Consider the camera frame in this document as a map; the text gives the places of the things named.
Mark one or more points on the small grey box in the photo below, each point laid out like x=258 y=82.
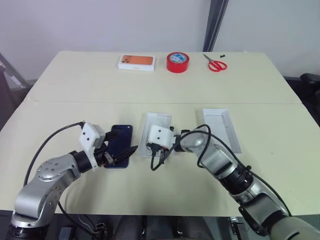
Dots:
x=65 y=233

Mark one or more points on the red tape roll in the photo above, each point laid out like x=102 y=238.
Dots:
x=178 y=63

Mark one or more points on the dark grey pillar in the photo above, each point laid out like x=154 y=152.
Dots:
x=215 y=25

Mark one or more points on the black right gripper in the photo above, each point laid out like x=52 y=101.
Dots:
x=158 y=148

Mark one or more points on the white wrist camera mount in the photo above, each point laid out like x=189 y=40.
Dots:
x=160 y=136
x=88 y=135

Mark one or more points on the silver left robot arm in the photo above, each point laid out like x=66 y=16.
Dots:
x=47 y=175

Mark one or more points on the silver metal table bracket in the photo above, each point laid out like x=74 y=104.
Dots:
x=234 y=225

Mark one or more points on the white phone box base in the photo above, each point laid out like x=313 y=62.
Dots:
x=145 y=140

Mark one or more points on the dark blue smartphone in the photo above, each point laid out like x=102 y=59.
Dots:
x=123 y=145

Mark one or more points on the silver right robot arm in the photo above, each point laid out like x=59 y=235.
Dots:
x=225 y=162

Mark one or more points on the small black clip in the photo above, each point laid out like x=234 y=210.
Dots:
x=223 y=56

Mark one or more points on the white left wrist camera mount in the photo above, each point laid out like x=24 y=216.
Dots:
x=88 y=135

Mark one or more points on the white phone box lid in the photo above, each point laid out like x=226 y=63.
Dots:
x=222 y=127

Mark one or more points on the white box with orange phone print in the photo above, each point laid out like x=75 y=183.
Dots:
x=136 y=62

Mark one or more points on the black office chair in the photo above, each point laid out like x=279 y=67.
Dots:
x=311 y=87

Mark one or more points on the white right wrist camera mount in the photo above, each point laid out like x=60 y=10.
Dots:
x=160 y=136

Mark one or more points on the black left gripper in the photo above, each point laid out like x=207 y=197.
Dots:
x=101 y=152

